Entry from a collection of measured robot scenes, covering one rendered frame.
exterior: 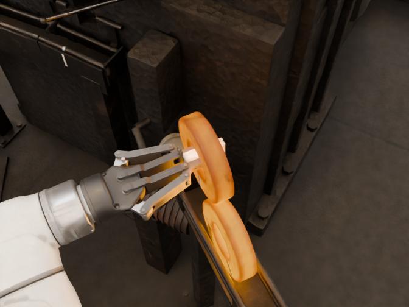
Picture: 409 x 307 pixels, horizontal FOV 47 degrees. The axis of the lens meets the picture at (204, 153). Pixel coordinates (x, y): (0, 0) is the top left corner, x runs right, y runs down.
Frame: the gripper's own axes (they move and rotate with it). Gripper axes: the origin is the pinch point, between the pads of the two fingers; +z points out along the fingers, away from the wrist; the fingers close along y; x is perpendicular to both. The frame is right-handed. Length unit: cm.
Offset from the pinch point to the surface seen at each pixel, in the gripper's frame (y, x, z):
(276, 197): -21, -80, 33
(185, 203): -1.6, -17.3, -4.3
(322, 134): -40, -89, 65
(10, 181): -71, -83, -50
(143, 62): -29.1, -5.6, -0.3
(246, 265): 16.7, -10.2, -0.9
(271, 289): 20.8, -15.3, 1.9
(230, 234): 12.2, -6.3, -1.5
